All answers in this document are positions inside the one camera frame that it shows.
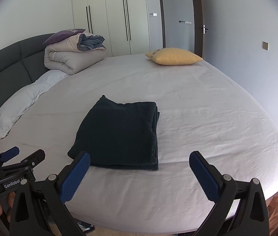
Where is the dark green knitted garment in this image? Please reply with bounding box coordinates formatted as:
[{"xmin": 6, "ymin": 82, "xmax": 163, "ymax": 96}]
[{"xmin": 67, "ymin": 96, "xmax": 160, "ymax": 171}]

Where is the white bed pillow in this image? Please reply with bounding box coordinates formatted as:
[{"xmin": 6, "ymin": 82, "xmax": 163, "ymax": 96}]
[{"xmin": 0, "ymin": 70, "xmax": 68, "ymax": 140}]

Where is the white bed sheet mattress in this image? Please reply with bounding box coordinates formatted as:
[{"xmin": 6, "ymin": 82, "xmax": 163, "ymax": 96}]
[{"xmin": 0, "ymin": 54, "xmax": 278, "ymax": 234}]

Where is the orange plastic bag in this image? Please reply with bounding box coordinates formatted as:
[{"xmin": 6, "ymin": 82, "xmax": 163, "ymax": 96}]
[{"xmin": 267, "ymin": 196, "xmax": 278, "ymax": 236}]

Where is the dark grey padded headboard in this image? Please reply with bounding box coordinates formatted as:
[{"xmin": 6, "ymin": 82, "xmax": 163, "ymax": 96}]
[{"xmin": 0, "ymin": 34, "xmax": 51, "ymax": 107}]

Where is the folded beige grey duvet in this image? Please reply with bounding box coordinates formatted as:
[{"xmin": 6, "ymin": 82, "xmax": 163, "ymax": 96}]
[{"xmin": 44, "ymin": 31, "xmax": 106, "ymax": 75}]

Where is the purple cushion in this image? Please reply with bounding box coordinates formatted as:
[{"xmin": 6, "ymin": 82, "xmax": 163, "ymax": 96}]
[{"xmin": 43, "ymin": 29, "xmax": 86, "ymax": 45}]

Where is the yellow throw pillow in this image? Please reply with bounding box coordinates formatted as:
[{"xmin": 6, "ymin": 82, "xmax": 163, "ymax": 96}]
[{"xmin": 145, "ymin": 48, "xmax": 203, "ymax": 65}]

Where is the dark brown wooden door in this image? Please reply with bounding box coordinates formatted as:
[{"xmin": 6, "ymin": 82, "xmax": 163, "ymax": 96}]
[{"xmin": 160, "ymin": 0, "xmax": 207, "ymax": 58}]

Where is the cream built-in wardrobe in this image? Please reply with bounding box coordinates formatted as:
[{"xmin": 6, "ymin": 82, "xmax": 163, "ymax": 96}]
[{"xmin": 72, "ymin": 0, "xmax": 151, "ymax": 56}]

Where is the upper beige wall switch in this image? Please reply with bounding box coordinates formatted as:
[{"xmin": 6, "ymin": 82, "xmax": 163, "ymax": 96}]
[{"xmin": 262, "ymin": 41, "xmax": 269, "ymax": 51}]

